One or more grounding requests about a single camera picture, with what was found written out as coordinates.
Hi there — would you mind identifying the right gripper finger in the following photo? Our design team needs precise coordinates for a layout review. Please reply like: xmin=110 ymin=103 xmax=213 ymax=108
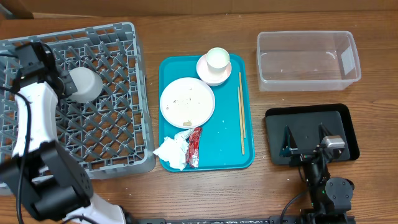
xmin=318 ymin=123 xmax=333 ymax=139
xmin=282 ymin=126 xmax=297 ymax=149

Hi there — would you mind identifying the grey white bowl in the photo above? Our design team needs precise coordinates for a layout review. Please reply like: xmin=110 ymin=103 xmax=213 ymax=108
xmin=69 ymin=67 xmax=103 ymax=103

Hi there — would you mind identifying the red snack wrapper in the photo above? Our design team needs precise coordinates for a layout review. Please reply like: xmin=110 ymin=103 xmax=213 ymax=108
xmin=186 ymin=127 xmax=202 ymax=168

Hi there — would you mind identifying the white cup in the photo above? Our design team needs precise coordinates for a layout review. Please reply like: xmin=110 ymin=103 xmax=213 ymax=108
xmin=206 ymin=47 xmax=229 ymax=73

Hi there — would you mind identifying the white napkin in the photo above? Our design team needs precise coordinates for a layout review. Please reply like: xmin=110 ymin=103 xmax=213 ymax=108
xmin=153 ymin=129 xmax=194 ymax=170

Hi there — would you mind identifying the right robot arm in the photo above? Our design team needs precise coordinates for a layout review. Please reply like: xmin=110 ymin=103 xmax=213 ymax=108
xmin=279 ymin=124 xmax=356 ymax=224

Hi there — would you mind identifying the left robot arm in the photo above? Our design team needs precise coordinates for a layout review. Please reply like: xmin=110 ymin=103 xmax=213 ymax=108
xmin=1 ymin=42 xmax=134 ymax=223

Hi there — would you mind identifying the black tray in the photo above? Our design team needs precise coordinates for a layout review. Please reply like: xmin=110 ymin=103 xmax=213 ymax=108
xmin=265 ymin=104 xmax=360 ymax=166

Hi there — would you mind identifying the teal serving tray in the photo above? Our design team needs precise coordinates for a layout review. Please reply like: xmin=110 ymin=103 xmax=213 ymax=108
xmin=159 ymin=54 xmax=255 ymax=172

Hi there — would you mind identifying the clear plastic bin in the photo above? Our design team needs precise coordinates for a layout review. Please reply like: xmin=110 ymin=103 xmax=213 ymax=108
xmin=256 ymin=30 xmax=361 ymax=91

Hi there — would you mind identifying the wooden chopstick right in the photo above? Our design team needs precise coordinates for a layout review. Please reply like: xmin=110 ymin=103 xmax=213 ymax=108
xmin=238 ymin=72 xmax=246 ymax=138

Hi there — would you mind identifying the grey plastic dish rack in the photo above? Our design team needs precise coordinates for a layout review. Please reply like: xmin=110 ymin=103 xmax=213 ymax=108
xmin=1 ymin=22 xmax=155 ymax=179

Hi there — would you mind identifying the large white plate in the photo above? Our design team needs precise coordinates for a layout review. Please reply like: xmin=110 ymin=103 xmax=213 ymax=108
xmin=160 ymin=77 xmax=215 ymax=129

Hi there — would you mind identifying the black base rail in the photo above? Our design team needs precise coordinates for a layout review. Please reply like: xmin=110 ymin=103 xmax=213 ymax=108
xmin=124 ymin=214 xmax=356 ymax=224

